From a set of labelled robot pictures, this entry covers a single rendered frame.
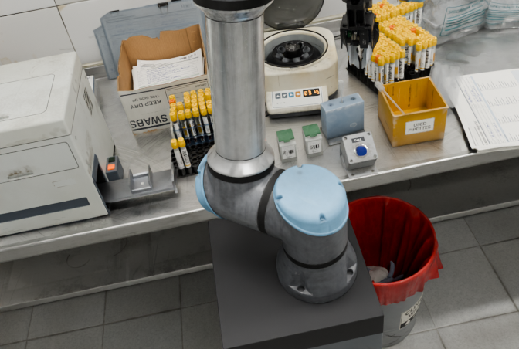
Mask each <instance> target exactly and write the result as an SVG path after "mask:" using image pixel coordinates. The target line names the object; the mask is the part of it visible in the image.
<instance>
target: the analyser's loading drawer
mask: <svg viewBox="0 0 519 349"><path fill-rule="evenodd" d="M141 182H144V184H143V185H141ZM97 187H98V188H99V190H100V193H101V195H102V197H103V199H104V201H105V203H106V204H107V203H111V202H118V201H122V200H126V199H129V198H136V197H141V196H145V195H152V194H156V193H160V192H164V191H171V190H175V193H178V183H177V173H176V170H175V166H174V164H173V162H172V163H171V169H169V170H165V171H158V172H154V173H152V171H151V168H150V165H148V171H147V172H143V173H139V174H132V171H131V169H128V178H123V179H119V180H115V181H108V182H104V183H99V184H97Z"/></svg>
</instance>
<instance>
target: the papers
mask: <svg viewBox="0 0 519 349"><path fill-rule="evenodd" d="M455 108H456V110H457V112H458V114H459V116H460V120H461V122H462V125H463V128H464V130H465V132H466V135H467V138H468V140H469V142H470V146H471V148H475V149H476V152H477V153H484V152H492V151H506V150H514V149H519V69H506V70H500V71H493V72H487V73H476V74H470V75H464V76H463V80H462V83H461V87H460V93H459V99H458V105H456V107H455Z"/></svg>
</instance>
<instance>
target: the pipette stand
mask: <svg viewBox="0 0 519 349"><path fill-rule="evenodd" d="M320 104H321V127H320V130H321V132H322V134H323V135H324V137H325V139H326V140H327V142H328V143H329V145H333V144H338V143H341V140H342V137H343V136H348V135H352V134H359V133H363V132H365V130H364V101H363V99H362V98H361V97H360V95H359V94H358V93H353V94H351V95H347V96H344V97H343V103H341V98H340V97H339V98H336V99H333V100H329V101H325V102H322V103H320Z"/></svg>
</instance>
